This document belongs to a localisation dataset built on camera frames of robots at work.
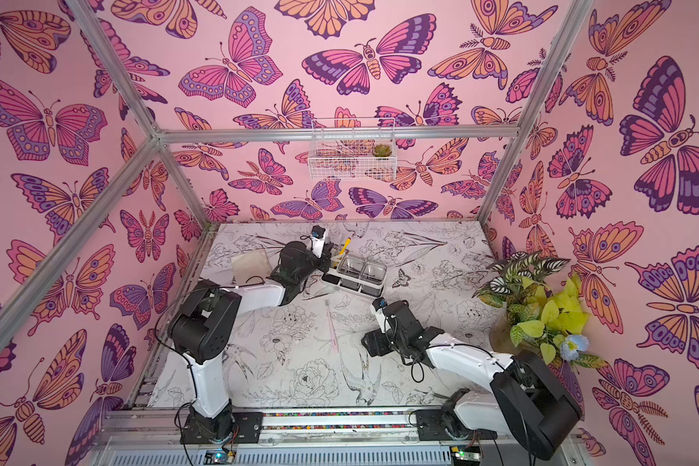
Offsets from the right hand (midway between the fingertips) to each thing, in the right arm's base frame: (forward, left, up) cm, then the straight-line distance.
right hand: (373, 334), depth 87 cm
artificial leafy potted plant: (-4, -37, +19) cm, 42 cm away
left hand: (+26, +13, +12) cm, 31 cm away
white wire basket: (+54, +11, +29) cm, 62 cm away
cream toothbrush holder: (+17, +3, +5) cm, 18 cm away
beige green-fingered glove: (+28, +45, -3) cm, 53 cm away
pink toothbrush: (+3, +13, -3) cm, 14 cm away
